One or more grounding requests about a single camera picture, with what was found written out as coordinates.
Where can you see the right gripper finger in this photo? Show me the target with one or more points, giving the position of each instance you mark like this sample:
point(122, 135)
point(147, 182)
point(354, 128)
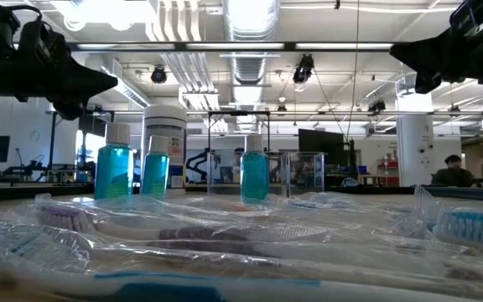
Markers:
point(428, 83)
point(422, 52)

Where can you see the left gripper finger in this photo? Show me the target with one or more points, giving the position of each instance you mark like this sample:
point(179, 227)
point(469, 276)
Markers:
point(86, 81)
point(69, 111)

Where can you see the clear acrylic organizer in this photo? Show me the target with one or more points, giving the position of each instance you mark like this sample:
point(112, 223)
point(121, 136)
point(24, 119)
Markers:
point(304, 172)

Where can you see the orange toothbrush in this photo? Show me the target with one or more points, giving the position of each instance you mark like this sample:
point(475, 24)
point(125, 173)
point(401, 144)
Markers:
point(239, 206)

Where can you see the black background robot arm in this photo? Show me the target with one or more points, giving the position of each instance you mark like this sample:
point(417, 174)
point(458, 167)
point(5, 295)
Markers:
point(195, 163)

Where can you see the black ceiling spotlight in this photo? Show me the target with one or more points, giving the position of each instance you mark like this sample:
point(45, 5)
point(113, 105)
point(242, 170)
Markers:
point(159, 75)
point(376, 105)

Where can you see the white building column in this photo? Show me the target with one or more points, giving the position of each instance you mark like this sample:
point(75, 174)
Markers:
point(415, 147)

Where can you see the white wipes canister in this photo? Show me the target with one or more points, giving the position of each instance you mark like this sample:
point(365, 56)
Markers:
point(170, 121)

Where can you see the person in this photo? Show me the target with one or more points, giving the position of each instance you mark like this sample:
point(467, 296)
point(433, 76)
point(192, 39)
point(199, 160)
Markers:
point(453, 174)

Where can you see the red shelf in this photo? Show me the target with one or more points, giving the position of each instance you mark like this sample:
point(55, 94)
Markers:
point(388, 172)

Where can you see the black monitor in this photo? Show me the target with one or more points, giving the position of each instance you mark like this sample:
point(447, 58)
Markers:
point(321, 144)

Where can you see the black aluminium table frame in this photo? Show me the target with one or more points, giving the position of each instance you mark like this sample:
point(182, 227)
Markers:
point(36, 191)

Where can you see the black hanging camera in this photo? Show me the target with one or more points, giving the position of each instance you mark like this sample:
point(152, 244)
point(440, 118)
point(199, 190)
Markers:
point(304, 67)

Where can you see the black background frame stand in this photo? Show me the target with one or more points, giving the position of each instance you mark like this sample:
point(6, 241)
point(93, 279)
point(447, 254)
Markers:
point(239, 113)

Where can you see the black overhead frame beam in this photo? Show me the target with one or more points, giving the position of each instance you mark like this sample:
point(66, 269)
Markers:
point(241, 46)

